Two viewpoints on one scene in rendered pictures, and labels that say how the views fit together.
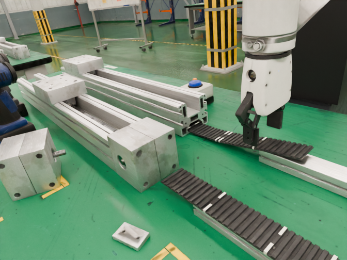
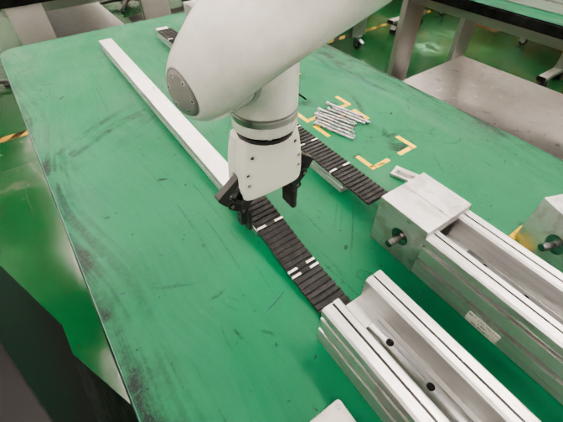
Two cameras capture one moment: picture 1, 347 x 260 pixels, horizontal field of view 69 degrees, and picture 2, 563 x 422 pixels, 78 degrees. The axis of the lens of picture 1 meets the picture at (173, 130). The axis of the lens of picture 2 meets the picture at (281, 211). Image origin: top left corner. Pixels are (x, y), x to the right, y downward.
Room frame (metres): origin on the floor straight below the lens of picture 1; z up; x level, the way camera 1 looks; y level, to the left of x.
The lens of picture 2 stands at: (0.82, -0.13, 1.25)
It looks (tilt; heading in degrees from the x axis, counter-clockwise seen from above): 47 degrees down; 183
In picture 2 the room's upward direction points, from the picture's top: straight up
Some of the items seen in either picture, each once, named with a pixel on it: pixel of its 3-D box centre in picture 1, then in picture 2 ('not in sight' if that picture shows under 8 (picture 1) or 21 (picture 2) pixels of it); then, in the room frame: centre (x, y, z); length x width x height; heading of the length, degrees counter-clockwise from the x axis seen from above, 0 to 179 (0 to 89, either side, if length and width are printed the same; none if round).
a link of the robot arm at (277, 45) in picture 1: (267, 42); (266, 114); (0.43, -0.17, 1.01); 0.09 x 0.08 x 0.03; 128
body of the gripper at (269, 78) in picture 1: (266, 78); (266, 154); (0.43, -0.18, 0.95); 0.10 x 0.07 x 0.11; 128
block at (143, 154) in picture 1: (148, 149); (412, 223); (0.44, 0.06, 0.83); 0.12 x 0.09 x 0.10; 128
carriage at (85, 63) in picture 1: (83, 66); not in sight; (1.10, 0.34, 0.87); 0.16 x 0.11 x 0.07; 38
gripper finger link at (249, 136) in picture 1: (247, 131); (295, 185); (0.40, -0.13, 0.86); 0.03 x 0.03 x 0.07; 38
